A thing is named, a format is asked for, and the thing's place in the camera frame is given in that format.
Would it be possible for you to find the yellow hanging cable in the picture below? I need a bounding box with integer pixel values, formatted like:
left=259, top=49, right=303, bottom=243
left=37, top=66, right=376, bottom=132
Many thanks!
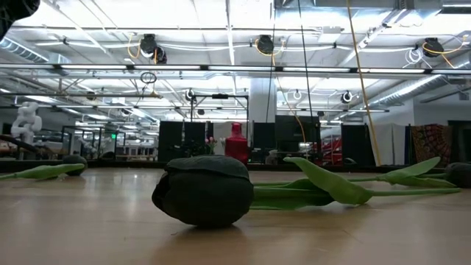
left=345, top=0, right=383, bottom=166

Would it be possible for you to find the white partition panel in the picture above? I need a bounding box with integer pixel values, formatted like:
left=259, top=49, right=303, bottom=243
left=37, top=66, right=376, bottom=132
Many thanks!
left=369, top=123, right=406, bottom=166

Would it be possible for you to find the patterned red tapestry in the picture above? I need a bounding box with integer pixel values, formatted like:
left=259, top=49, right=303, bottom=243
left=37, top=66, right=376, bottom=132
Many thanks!
left=411, top=124, right=459, bottom=169

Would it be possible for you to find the black background camera frame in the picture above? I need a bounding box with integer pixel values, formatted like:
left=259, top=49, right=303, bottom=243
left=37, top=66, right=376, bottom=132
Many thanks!
left=189, top=93, right=250, bottom=163

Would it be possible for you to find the black monitor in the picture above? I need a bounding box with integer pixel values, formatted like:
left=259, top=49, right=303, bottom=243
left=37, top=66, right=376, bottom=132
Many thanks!
left=252, top=121, right=277, bottom=150
left=275, top=115, right=321, bottom=152

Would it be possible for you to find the red vase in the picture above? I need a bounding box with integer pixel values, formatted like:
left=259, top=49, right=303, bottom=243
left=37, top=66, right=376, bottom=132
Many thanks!
left=223, top=122, right=249, bottom=164

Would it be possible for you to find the pink flower bunch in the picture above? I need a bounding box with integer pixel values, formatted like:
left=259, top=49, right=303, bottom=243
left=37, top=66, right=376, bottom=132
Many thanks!
left=205, top=135, right=218, bottom=155

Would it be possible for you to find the black artificial tulip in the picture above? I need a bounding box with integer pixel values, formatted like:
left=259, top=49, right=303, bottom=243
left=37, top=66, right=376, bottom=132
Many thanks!
left=253, top=157, right=471, bottom=189
left=151, top=154, right=462, bottom=227
left=0, top=154, right=89, bottom=182

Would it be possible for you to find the red shelving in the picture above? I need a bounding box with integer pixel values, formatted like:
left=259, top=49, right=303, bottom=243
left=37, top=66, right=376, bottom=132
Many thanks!
left=319, top=135, right=343, bottom=165

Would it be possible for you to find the black hanging cable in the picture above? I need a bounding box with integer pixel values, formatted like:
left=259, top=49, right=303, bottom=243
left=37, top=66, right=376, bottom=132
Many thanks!
left=297, top=0, right=314, bottom=124

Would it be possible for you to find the black partition panel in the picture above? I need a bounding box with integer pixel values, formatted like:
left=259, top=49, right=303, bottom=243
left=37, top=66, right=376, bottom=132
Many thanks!
left=341, top=123, right=371, bottom=166
left=183, top=121, right=207, bottom=148
left=157, top=120, right=184, bottom=162

